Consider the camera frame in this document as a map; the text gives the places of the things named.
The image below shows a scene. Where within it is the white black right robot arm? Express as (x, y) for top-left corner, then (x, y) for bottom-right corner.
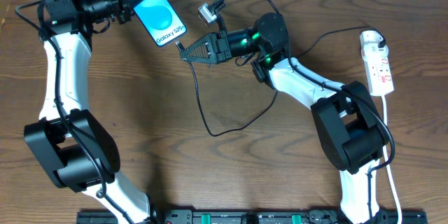
(176, 13), (396, 223)

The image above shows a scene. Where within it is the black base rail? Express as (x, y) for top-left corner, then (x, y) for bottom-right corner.
(75, 209), (428, 224)

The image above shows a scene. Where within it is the white power strip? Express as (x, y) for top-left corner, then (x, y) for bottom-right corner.
(361, 43), (394, 97)

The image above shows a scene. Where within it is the blue Galaxy smartphone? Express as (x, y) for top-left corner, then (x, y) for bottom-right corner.
(134, 0), (187, 47)

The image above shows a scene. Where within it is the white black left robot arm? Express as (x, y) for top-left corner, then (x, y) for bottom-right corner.
(24, 0), (165, 223)

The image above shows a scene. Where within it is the white USB charger plug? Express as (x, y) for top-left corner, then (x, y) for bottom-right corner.
(360, 30), (387, 57)

